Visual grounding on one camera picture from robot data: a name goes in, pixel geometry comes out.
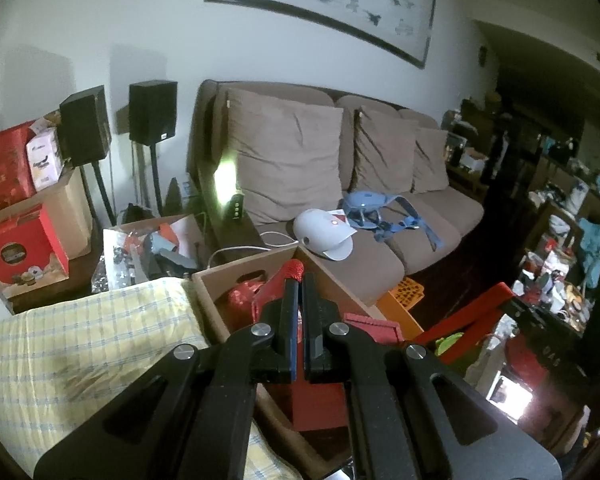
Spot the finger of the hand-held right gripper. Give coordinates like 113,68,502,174
500,297,588,386

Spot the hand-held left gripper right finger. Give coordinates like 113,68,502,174
302,272,563,480

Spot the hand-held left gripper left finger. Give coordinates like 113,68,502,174
32,267,301,480

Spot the red heart foil box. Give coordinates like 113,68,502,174
225,280,266,328

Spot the brown cardboard box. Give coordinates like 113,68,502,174
191,245,426,480

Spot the orange plastic crate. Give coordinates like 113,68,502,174
377,275,426,341

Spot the white dome-shaped device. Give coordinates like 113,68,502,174
292,208,356,262

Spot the blue baby carrier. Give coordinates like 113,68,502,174
337,190,446,251

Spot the cluttered wooden shelf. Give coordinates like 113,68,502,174
442,95,600,331

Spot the brown sofa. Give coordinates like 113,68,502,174
187,79,486,291

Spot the black lantern lamp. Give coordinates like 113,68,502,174
215,157,246,223

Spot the low cardboard box of clutter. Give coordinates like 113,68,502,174
92,212,208,293

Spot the large brown cushion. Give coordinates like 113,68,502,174
225,87,344,226

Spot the medium brown cushion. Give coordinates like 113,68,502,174
352,106,421,196

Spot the black speaker stand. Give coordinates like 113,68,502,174
147,142,164,216
77,160,116,226

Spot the yellow checked tablecloth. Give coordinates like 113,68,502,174
0,277,276,480

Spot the tall brown carton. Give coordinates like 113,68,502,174
0,165,93,261

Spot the black speaker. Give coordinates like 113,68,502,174
128,80,177,143
59,86,112,166

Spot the red chocolate box oval label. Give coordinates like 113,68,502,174
0,205,71,296

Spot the small white printed box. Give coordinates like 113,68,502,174
26,127,62,192

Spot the large red gift box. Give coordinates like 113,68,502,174
0,120,37,216

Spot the white cable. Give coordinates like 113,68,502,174
207,230,301,271

